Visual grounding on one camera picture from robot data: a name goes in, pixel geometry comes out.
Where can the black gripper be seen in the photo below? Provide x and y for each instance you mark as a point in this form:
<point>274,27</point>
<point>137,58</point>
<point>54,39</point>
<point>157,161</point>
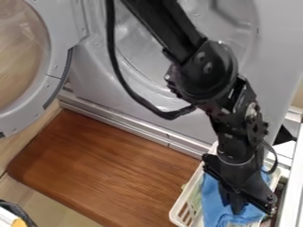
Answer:
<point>241,178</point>

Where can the blue cloth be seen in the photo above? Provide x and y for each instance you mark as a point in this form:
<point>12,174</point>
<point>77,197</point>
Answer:
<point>215,204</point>

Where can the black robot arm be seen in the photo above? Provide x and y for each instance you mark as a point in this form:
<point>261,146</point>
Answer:
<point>205,68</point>

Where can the white basket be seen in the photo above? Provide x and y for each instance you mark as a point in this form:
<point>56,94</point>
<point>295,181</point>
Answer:
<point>184,209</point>

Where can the washing machine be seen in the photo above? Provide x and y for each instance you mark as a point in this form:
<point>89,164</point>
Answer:
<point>118,88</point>

